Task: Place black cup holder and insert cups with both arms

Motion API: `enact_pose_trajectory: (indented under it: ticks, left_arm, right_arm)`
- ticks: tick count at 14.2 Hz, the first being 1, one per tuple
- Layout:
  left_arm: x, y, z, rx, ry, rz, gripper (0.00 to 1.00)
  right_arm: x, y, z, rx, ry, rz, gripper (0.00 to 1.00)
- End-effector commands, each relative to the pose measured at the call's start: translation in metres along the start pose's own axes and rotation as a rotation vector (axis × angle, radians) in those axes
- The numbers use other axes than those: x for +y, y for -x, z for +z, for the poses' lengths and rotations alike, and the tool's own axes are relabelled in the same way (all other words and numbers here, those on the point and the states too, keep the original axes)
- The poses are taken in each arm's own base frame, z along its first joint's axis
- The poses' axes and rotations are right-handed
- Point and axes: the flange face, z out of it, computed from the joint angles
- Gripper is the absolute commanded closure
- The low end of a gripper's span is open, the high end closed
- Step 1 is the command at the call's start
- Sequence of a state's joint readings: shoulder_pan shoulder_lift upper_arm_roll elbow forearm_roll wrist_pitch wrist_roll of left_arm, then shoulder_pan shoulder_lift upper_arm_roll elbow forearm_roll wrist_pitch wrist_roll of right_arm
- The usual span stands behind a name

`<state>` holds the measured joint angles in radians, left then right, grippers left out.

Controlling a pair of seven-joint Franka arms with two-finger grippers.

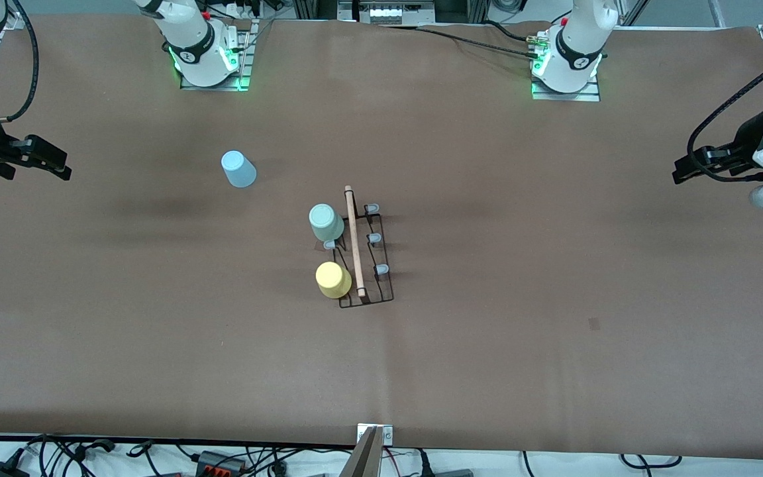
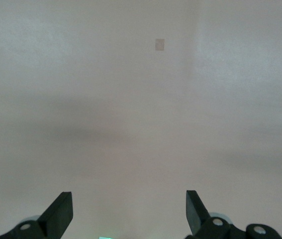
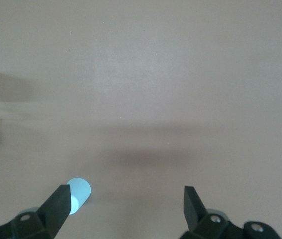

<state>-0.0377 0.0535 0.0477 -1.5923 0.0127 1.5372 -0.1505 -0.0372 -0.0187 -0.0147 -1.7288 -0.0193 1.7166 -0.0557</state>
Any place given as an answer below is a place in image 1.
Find teal plastic cup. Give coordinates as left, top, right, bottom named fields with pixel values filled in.
left=309, top=203, right=345, bottom=242

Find yellow plastic cup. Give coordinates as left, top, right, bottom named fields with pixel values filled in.
left=315, top=262, right=353, bottom=299

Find black wire cup holder rack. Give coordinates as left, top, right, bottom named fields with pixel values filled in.
left=324, top=185, right=395, bottom=309

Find light blue plastic cup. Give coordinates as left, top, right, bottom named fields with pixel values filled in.
left=221, top=150, right=258, bottom=189

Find black connector with orange levers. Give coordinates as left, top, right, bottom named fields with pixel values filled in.
left=195, top=450, right=248, bottom=476

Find control box with white sockets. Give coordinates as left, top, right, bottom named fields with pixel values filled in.
left=338, top=0, right=436, bottom=26

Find grey metal pole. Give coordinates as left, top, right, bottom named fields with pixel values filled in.
left=338, top=427, right=385, bottom=477

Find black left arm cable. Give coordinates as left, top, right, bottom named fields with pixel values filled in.
left=688, top=43, right=763, bottom=182

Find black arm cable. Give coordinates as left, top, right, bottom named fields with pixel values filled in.
left=0, top=0, right=39, bottom=125
left=688, top=43, right=763, bottom=182

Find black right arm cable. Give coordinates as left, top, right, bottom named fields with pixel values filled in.
left=0, top=0, right=39, bottom=125

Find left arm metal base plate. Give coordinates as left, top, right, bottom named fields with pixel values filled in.
left=531, top=73, right=601, bottom=102

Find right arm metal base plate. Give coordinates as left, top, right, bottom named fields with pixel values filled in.
left=179, top=26, right=253, bottom=92

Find short black table cable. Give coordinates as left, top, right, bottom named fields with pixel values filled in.
left=484, top=20, right=531, bottom=42

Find long black table cable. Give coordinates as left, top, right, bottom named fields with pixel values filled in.
left=415, top=25, right=544, bottom=60

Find tangled black cable bundle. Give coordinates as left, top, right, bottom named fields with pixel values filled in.
left=24, top=434, right=117, bottom=477

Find black looped cable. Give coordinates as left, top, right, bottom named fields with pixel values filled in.
left=620, top=454, right=682, bottom=468

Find small metal table bracket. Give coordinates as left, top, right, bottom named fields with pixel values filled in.
left=357, top=424, right=394, bottom=446

